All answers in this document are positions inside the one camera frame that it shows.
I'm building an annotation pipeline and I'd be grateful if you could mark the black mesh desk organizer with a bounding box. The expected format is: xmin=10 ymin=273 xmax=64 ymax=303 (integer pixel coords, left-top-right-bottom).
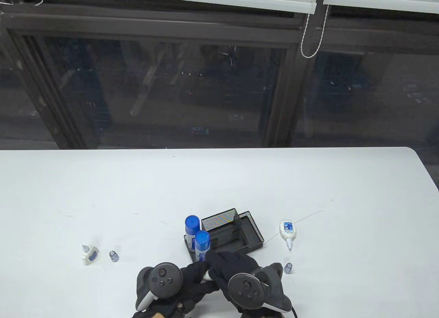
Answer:
xmin=183 ymin=208 xmax=265 ymax=263

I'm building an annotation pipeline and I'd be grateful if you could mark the dark window frame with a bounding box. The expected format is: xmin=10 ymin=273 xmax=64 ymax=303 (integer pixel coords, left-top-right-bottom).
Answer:
xmin=0 ymin=0 xmax=439 ymax=150

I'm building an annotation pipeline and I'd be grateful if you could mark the blue bottle cap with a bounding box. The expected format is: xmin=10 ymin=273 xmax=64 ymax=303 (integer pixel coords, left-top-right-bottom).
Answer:
xmin=194 ymin=230 xmax=211 ymax=247
xmin=185 ymin=215 xmax=201 ymax=233

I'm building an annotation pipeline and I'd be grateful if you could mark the black white tracking controller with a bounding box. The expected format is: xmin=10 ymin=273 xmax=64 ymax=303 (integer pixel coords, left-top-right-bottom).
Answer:
xmin=228 ymin=266 xmax=292 ymax=312
xmin=137 ymin=262 xmax=183 ymax=311

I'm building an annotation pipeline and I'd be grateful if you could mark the person's right hand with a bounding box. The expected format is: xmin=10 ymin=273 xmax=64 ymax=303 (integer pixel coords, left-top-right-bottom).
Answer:
xmin=205 ymin=250 xmax=293 ymax=318

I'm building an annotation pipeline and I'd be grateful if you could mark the person's left hand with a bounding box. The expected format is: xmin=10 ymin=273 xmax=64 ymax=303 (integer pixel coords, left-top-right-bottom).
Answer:
xmin=132 ymin=261 xmax=220 ymax=318

